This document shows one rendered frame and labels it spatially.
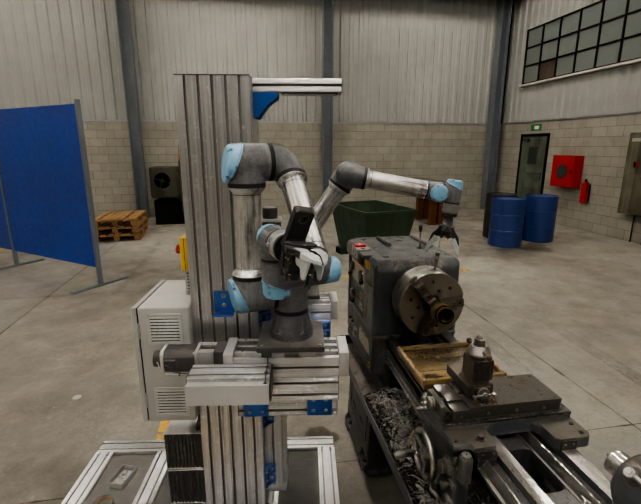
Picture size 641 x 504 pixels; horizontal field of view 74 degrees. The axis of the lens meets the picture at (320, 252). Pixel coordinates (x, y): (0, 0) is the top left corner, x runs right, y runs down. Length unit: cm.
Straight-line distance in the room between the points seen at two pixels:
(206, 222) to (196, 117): 36
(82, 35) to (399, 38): 781
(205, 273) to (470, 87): 1226
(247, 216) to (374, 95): 1114
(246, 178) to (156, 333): 71
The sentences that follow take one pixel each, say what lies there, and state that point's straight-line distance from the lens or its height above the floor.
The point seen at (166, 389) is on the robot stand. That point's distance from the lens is 179.
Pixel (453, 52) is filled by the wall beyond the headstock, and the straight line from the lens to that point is 1332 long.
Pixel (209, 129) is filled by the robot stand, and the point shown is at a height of 185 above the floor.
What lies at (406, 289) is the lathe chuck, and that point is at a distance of 199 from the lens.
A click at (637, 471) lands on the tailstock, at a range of 120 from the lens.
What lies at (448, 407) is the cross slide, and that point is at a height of 95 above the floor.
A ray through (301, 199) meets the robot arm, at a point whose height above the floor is 165.
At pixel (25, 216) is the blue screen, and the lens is 751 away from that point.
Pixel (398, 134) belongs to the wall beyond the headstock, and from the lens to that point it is 1243.
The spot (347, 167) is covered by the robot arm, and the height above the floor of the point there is 171.
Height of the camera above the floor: 180
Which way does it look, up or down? 14 degrees down
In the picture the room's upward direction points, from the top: straight up
